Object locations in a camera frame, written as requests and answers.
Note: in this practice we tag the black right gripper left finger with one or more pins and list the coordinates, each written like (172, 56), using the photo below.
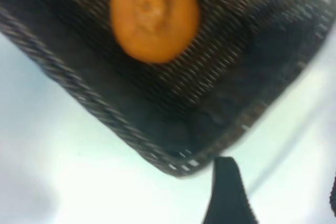
(228, 197)

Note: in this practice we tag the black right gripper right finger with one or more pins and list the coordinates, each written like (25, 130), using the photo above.
(334, 195)

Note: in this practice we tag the dark brown woven basket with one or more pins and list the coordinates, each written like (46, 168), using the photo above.
(236, 64)

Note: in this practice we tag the orange fruit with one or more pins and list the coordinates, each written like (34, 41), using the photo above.
(155, 16)

